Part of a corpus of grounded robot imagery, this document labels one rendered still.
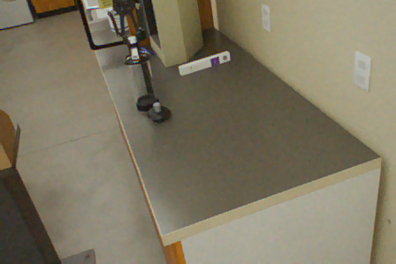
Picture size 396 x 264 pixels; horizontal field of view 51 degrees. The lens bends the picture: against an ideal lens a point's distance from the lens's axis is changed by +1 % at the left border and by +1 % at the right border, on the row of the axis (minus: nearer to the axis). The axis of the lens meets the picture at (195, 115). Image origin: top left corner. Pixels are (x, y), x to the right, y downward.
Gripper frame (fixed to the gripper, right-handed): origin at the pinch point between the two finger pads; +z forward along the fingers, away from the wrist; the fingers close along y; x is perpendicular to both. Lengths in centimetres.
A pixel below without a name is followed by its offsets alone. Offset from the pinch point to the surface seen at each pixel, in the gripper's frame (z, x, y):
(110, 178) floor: 122, 85, -27
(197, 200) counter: 29, -63, 0
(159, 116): 25.1, -16.0, 1.5
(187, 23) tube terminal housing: 10, 37, 33
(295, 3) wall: -5, -18, 60
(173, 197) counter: 29, -58, -6
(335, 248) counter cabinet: 62, -71, 42
